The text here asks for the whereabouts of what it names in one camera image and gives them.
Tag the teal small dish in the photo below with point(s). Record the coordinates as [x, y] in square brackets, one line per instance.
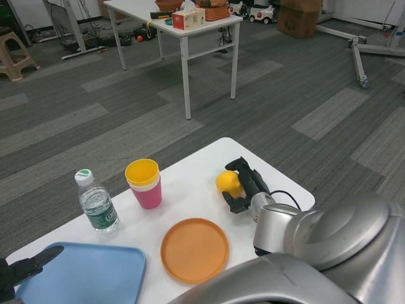
[168, 22]

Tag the clear plastic water bottle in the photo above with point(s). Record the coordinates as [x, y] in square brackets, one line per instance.
[98, 209]

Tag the orange wicker basket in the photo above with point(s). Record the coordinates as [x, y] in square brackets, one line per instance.
[217, 14]

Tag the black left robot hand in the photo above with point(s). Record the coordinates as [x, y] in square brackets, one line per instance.
[22, 269]

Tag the brown wicker bowl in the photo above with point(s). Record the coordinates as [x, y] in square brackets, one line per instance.
[168, 4]

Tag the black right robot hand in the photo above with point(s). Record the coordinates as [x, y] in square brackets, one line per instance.
[253, 183]

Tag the pink plastic cup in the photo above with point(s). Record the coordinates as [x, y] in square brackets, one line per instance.
[147, 199]

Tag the beige plastic stool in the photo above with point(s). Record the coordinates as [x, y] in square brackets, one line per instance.
[17, 54]

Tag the red and cream tissue box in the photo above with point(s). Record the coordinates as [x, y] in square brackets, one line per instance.
[189, 19]

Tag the orange round plate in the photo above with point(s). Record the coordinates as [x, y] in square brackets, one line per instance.
[194, 250]

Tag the silver robot chest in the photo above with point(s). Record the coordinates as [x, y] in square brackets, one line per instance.
[269, 282]

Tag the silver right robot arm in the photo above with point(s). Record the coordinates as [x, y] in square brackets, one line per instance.
[332, 231]

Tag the brown cardboard box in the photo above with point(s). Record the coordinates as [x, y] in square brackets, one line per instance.
[299, 20]

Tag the white wheeled stand frame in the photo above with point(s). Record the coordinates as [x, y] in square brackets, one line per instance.
[359, 60]

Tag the white plastic cup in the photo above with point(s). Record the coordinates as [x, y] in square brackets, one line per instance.
[146, 188]

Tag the yellow lemon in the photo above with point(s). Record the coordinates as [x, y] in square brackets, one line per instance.
[228, 183]

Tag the black and yellow tool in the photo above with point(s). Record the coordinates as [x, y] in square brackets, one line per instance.
[159, 15]

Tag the black bag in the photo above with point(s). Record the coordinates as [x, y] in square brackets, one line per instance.
[141, 32]

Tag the orange plush toys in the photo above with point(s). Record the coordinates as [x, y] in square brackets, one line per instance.
[212, 3]

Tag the white desk leg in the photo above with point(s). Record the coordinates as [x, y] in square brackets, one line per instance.
[76, 31]

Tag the white metal-legged table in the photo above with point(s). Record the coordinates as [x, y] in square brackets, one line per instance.
[136, 6]

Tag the white toy car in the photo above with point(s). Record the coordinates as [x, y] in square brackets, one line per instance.
[262, 14]
[238, 9]

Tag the blue plastic tray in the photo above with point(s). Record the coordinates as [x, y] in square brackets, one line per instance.
[88, 275]

